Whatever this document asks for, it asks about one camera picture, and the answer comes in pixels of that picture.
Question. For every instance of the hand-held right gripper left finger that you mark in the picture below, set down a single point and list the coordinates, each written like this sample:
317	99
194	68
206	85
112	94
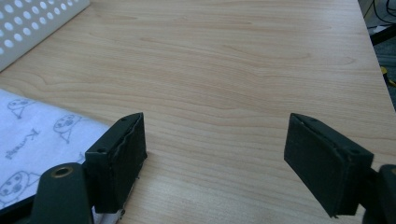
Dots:
118	168

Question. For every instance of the white printed cloth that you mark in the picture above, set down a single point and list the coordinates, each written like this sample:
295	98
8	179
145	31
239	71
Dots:
34	146

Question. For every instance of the yellow and black tool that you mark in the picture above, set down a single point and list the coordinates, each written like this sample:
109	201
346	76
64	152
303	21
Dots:
387	77

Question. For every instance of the black metal stand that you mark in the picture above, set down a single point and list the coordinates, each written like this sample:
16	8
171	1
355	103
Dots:
383	34

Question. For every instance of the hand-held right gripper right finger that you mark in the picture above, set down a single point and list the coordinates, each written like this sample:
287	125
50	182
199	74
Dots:
323	168

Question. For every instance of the white perforated basket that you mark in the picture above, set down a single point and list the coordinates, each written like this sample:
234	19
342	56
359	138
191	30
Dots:
28	25

